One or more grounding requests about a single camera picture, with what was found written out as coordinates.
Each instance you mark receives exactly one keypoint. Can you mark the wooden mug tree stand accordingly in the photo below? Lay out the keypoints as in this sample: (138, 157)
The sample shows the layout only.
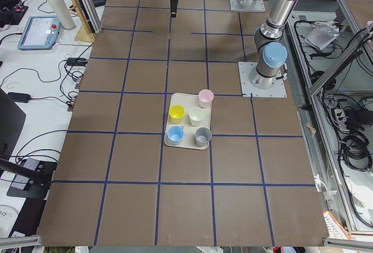
(84, 34)

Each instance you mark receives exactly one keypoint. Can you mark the black monitor stand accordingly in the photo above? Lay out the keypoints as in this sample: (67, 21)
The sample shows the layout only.
(32, 177)

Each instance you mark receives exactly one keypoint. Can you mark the black power adapter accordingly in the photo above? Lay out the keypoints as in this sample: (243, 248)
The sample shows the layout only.
(20, 97)

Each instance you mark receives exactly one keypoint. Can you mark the pink plastic cup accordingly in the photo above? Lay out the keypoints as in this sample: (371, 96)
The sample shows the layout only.
(205, 97)

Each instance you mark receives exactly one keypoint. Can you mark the grey plastic cup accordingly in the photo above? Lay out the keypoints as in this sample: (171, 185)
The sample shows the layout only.
(202, 136)

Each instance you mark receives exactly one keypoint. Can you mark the blue plastic cup on tray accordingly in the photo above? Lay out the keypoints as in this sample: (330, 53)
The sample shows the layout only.
(175, 135)

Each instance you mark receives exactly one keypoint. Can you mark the beige plastic tray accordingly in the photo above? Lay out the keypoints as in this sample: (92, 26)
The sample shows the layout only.
(187, 101)

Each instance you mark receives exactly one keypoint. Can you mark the cream white plastic cup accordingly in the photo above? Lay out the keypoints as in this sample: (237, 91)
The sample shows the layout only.
(196, 116)

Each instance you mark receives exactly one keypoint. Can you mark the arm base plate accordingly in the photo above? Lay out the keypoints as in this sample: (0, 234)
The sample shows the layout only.
(255, 85)
(255, 6)

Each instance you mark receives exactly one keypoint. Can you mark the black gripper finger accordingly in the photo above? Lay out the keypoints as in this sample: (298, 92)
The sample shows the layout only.
(173, 7)

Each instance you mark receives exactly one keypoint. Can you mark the aluminium frame post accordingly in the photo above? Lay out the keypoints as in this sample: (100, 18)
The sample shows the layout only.
(91, 16)

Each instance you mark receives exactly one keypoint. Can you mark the blue teach pendant tablet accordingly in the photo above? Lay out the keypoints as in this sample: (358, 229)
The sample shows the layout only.
(40, 33)

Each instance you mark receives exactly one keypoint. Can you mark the yellow plastic cup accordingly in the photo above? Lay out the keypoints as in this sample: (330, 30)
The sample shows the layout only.
(176, 113)

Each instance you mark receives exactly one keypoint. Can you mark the crumpled white paper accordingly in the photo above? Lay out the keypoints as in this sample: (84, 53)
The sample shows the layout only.
(322, 34)

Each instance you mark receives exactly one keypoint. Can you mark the white cylindrical bottle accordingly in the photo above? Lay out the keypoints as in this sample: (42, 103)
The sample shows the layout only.
(62, 13)

